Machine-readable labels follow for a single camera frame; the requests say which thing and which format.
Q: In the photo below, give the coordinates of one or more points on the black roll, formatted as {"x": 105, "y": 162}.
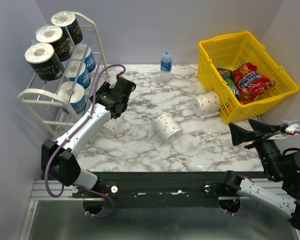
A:
{"x": 54, "y": 36}
{"x": 44, "y": 61}
{"x": 68, "y": 22}

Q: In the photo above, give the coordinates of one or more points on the green snack bag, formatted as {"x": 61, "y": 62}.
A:
{"x": 226, "y": 75}

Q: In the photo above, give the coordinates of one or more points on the yellow plastic shopping basket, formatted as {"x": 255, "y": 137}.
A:
{"x": 230, "y": 51}

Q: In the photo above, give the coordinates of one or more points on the red snack bag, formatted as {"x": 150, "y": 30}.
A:
{"x": 250, "y": 83}

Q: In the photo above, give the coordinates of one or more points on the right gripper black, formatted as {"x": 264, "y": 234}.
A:
{"x": 239, "y": 134}

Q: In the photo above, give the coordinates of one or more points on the white metal shelf rack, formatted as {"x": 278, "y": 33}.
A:
{"x": 40, "y": 97}

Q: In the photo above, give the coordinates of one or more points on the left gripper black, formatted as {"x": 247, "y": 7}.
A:
{"x": 105, "y": 87}

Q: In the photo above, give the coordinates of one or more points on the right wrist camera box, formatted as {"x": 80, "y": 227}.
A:
{"x": 288, "y": 128}

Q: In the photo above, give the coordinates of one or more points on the clear water bottle blue label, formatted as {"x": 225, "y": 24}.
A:
{"x": 166, "y": 67}

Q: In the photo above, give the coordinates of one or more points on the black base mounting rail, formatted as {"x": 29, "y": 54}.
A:
{"x": 155, "y": 190}

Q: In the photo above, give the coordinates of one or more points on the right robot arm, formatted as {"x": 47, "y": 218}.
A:
{"x": 280, "y": 166}

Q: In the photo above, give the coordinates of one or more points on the floral roll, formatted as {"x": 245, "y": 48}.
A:
{"x": 206, "y": 105}
{"x": 111, "y": 127}
{"x": 167, "y": 128}

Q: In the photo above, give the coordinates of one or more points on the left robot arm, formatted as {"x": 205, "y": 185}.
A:
{"x": 59, "y": 157}

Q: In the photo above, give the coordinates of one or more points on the blue sea monsters roll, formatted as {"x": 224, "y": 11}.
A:
{"x": 82, "y": 51}

